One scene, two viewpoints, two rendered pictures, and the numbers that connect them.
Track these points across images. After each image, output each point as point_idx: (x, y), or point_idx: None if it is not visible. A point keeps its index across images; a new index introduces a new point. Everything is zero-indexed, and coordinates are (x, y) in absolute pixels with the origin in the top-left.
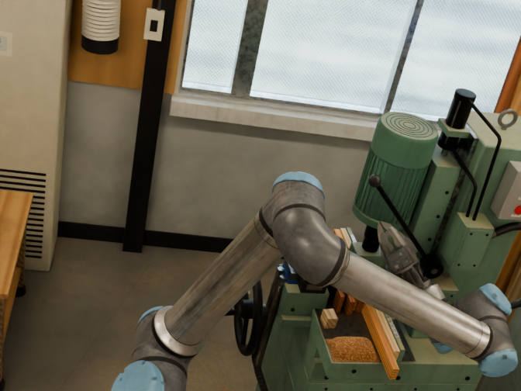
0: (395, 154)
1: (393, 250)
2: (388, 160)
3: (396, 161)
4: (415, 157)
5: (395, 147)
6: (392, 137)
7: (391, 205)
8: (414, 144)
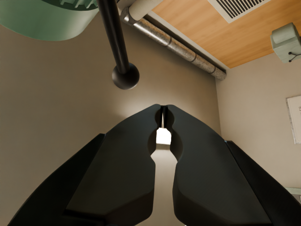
0: (67, 24)
1: (191, 206)
2: (83, 14)
3: (66, 15)
4: (18, 12)
5: (66, 32)
6: (70, 38)
7: (106, 19)
8: (26, 35)
